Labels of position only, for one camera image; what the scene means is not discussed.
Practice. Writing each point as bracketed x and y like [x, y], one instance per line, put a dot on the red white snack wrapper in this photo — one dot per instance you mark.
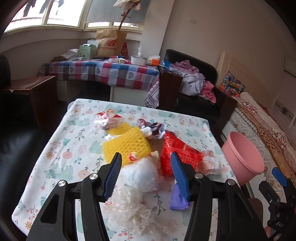
[108, 119]

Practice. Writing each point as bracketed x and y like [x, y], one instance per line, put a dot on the yellow foam net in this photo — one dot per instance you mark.
[129, 141]

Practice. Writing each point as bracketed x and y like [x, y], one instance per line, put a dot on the purple wrapper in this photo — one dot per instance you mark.
[177, 201]

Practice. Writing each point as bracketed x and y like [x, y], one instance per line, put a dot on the wooden side cabinet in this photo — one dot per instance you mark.
[30, 97]

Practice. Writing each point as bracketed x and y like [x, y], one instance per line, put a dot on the pink plastic bucket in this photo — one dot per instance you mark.
[242, 157]

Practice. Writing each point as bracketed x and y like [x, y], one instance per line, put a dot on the cream wardrobe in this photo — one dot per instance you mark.
[286, 92]

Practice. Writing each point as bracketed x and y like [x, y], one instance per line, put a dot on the white plastic bag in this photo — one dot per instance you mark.
[141, 173]

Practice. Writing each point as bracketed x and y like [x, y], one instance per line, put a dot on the bay window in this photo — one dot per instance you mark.
[64, 16]

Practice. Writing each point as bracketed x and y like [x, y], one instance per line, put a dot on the person's right hand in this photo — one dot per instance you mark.
[269, 232]

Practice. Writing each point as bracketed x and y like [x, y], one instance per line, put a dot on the checked tablecloth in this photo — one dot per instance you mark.
[92, 71]

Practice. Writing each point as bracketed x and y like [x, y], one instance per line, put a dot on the dark crumpled snack wrapper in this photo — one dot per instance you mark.
[155, 129]

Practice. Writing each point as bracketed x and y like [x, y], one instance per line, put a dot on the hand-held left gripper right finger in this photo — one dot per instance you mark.
[179, 176]

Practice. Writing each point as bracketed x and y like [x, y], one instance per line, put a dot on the green cardboard box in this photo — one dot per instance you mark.
[87, 51]

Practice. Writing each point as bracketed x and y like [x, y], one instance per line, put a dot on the wooden coat rack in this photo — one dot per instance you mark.
[126, 9]

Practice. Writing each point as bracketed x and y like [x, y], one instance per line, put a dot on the purple patterned cloth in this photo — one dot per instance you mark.
[152, 95]

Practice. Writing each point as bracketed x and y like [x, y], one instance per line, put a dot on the clear plastic bag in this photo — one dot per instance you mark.
[71, 54]

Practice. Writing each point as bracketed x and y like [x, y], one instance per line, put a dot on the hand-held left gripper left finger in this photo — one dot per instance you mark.
[113, 176]

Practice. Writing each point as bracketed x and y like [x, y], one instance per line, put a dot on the floral tablecloth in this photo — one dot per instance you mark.
[69, 143]

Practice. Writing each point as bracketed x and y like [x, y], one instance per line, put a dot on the red packet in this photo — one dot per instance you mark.
[125, 49]

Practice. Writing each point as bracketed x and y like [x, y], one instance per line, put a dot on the purple checked shirt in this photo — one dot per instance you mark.
[185, 67]

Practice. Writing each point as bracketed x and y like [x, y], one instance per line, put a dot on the colourful cartoon pillow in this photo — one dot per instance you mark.
[231, 84]

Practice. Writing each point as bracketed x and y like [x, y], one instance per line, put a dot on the grey garment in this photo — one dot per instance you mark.
[192, 84]

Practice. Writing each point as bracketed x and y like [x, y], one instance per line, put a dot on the wall switch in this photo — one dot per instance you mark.
[192, 20]

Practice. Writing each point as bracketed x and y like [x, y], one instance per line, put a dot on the small red white candy wrapper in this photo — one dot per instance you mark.
[133, 157]

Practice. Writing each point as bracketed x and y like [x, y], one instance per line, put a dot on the hanging blue garment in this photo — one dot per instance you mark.
[42, 5]

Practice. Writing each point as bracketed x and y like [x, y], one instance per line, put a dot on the blue packet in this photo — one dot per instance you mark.
[165, 64]

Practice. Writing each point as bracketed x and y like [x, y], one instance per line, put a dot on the brown paper bag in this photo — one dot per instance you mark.
[111, 44]

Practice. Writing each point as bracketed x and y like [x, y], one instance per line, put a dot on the pink dotted garment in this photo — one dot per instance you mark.
[209, 91]

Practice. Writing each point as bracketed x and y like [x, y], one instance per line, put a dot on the cream headboard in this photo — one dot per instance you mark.
[249, 74]

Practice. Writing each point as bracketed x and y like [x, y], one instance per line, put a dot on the pink floral quilt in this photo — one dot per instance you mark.
[256, 104]

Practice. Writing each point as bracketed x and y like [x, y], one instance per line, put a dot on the brown leaf blanket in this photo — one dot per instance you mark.
[270, 136]

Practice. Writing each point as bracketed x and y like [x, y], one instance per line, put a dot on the black leather seat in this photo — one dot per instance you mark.
[20, 166]

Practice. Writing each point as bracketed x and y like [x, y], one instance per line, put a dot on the orange tissue box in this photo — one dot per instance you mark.
[153, 61]

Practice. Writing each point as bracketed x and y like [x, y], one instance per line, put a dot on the white tissue container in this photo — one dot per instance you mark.
[138, 60]

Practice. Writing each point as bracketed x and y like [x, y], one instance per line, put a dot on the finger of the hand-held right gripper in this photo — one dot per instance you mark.
[268, 191]
[279, 175]

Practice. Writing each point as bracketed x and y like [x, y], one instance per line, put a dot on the black leather armchair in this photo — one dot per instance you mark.
[205, 67]

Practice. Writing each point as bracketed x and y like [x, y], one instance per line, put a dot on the white desk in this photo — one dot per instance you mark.
[69, 90]

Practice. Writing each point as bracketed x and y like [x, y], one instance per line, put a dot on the white fibre fluff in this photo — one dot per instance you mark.
[131, 208]

